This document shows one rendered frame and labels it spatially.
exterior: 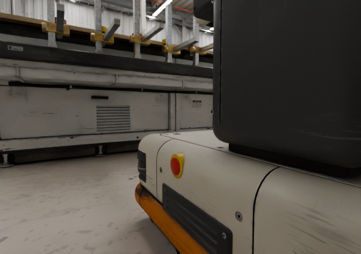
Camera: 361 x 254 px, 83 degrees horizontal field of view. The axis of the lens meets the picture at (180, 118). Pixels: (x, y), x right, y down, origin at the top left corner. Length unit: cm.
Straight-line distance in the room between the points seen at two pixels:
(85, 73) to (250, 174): 125
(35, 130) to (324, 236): 158
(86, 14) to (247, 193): 913
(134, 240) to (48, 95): 121
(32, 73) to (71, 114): 38
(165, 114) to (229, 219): 155
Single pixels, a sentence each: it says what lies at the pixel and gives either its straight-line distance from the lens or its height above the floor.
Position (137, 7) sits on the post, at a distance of 162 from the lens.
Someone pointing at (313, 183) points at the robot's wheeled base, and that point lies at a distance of 29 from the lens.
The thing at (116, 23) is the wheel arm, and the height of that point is 79.
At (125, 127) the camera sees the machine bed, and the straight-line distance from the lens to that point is 170.
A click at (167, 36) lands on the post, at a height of 89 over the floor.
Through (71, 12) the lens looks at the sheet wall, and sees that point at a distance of 922.
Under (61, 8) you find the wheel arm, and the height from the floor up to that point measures 81.
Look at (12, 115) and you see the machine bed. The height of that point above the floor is 32.
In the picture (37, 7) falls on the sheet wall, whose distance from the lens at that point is 919.
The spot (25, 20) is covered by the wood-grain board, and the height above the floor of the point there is 88.
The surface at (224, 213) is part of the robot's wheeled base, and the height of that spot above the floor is 20.
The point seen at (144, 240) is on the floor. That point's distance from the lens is 66.
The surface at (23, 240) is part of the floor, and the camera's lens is 78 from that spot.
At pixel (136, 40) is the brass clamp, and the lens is 153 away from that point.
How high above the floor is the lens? 36
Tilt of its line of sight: 3 degrees down
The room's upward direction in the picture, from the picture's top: straight up
